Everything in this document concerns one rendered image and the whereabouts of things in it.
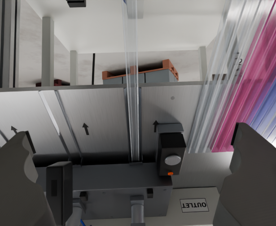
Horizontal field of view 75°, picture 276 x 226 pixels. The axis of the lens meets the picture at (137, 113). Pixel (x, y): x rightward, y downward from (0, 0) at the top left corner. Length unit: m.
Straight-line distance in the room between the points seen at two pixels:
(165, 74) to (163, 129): 2.50
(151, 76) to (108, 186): 2.56
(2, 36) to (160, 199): 0.56
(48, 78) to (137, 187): 0.50
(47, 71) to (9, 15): 0.18
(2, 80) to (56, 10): 0.30
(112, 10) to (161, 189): 0.58
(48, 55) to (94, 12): 0.22
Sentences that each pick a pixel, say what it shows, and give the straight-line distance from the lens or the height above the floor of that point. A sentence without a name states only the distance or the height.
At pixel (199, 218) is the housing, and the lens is 0.46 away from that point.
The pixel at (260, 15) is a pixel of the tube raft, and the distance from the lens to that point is 0.23.
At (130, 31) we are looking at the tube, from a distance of 0.20.
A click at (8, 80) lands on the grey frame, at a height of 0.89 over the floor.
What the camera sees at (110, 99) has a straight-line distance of 0.25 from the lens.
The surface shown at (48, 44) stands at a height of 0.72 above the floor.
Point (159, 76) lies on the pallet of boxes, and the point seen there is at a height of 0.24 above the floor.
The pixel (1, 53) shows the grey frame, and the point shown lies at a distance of 0.62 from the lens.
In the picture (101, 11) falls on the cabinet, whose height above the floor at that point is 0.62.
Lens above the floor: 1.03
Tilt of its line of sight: 6 degrees down
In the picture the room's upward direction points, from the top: 178 degrees clockwise
